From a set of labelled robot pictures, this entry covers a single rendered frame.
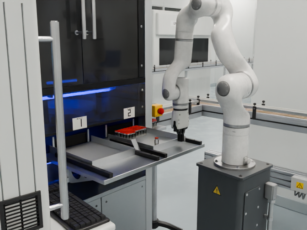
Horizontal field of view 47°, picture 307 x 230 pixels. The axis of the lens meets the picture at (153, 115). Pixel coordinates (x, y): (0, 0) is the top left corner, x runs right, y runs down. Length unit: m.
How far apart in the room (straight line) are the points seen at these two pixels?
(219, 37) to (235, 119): 0.37
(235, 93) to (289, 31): 1.64
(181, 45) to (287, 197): 1.96
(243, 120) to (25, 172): 0.96
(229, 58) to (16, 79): 0.96
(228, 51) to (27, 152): 0.97
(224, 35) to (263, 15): 1.59
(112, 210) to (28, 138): 1.17
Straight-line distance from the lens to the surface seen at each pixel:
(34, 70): 1.01
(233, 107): 1.57
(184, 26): 1.76
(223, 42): 1.62
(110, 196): 2.07
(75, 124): 1.80
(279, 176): 2.62
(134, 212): 2.26
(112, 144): 1.84
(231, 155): 1.65
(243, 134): 1.62
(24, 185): 1.07
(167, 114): 2.45
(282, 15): 3.13
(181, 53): 1.77
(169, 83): 1.74
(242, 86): 1.55
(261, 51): 3.19
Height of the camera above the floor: 1.43
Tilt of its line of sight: 12 degrees down
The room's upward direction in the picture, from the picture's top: straight up
